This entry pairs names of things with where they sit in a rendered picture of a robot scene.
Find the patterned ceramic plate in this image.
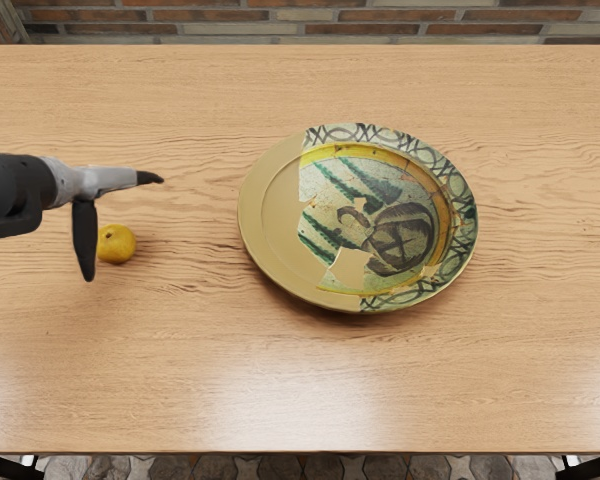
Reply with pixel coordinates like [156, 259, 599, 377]
[236, 122, 479, 315]

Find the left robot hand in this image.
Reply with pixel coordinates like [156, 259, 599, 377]
[40, 155, 165, 283]

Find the yellow pear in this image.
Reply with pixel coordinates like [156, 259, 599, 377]
[96, 223, 137, 265]

